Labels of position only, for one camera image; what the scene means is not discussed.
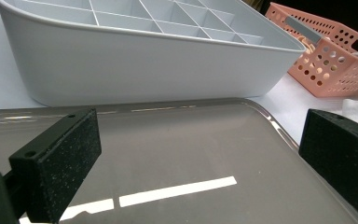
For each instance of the white divided storage box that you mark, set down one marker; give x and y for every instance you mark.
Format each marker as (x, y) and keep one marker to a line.
(136, 68)

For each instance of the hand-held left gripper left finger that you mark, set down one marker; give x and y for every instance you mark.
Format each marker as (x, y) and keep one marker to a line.
(62, 161)

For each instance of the grey transparent box lid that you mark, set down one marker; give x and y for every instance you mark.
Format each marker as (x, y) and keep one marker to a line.
(183, 149)

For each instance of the light beige sock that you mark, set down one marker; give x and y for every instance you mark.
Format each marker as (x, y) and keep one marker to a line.
(306, 43)

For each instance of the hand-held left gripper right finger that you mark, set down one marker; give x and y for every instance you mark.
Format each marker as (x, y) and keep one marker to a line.
(341, 158)

